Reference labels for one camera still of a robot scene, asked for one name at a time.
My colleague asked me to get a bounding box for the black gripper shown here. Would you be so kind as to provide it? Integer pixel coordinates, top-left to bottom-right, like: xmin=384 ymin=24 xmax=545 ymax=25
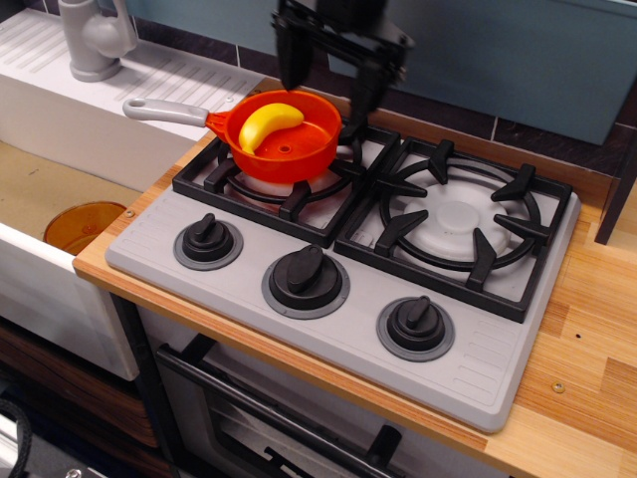
xmin=272 ymin=1 xmax=414 ymax=130

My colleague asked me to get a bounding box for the yellow toy banana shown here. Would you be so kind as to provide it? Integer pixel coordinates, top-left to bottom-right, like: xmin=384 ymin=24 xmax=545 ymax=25
xmin=239 ymin=103 xmax=305 ymax=154

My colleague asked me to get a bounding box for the black left burner grate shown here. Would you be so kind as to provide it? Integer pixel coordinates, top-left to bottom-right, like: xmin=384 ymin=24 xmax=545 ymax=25
xmin=172 ymin=125 xmax=400 ymax=247

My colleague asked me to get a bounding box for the black burner grate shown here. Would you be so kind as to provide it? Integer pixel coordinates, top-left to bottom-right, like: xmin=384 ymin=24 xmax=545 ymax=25
xmin=334 ymin=138 xmax=575 ymax=323
xmin=172 ymin=125 xmax=400 ymax=247

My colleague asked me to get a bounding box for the teal range hood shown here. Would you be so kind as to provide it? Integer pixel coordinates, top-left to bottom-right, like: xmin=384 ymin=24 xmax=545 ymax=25
xmin=123 ymin=0 xmax=637 ymax=146

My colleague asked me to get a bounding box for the black left stove knob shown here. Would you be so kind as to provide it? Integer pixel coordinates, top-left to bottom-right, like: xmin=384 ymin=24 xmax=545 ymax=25
xmin=173 ymin=213 xmax=244 ymax=272

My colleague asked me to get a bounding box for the black stove knob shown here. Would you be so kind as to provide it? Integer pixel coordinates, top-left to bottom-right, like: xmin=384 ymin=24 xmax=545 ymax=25
xmin=173 ymin=213 xmax=244 ymax=272
xmin=262 ymin=245 xmax=350 ymax=321
xmin=376 ymin=296 xmax=455 ymax=362

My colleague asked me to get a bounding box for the black right burner grate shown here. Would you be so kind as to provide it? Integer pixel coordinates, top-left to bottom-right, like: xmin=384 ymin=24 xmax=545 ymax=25
xmin=334 ymin=138 xmax=575 ymax=323

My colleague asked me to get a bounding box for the black middle stove knob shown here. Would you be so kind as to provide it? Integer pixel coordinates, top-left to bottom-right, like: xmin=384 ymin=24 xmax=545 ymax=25
xmin=262 ymin=245 xmax=350 ymax=321

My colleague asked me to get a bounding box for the grey toy faucet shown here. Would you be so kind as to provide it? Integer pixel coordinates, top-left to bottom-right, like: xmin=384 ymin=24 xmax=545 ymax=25
xmin=58 ymin=0 xmax=138 ymax=83

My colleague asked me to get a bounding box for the grey toy stove top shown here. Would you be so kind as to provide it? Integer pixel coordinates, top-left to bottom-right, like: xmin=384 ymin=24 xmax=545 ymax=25
xmin=104 ymin=129 xmax=582 ymax=433

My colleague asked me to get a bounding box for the black right stove knob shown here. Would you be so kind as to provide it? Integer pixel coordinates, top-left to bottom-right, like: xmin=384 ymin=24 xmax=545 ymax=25
xmin=376 ymin=296 xmax=455 ymax=362

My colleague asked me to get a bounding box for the white toy sink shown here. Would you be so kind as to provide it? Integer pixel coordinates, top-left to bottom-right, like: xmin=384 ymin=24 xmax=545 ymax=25
xmin=1 ymin=9 xmax=261 ymax=380

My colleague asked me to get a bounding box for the orange transparent lid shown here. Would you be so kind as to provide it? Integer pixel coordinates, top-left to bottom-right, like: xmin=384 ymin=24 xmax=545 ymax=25
xmin=44 ymin=201 xmax=126 ymax=256

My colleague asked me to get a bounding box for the orange toy pot grey handle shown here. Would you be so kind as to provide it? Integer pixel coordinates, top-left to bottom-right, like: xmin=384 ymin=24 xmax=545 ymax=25
xmin=122 ymin=90 xmax=342 ymax=183

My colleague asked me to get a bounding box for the oven door with black handle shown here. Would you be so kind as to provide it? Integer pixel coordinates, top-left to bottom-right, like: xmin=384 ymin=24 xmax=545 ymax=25
xmin=155 ymin=335 xmax=496 ymax=477

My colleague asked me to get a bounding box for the black cable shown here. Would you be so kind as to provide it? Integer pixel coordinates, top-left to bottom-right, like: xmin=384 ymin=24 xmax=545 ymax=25
xmin=0 ymin=396 xmax=34 ymax=478

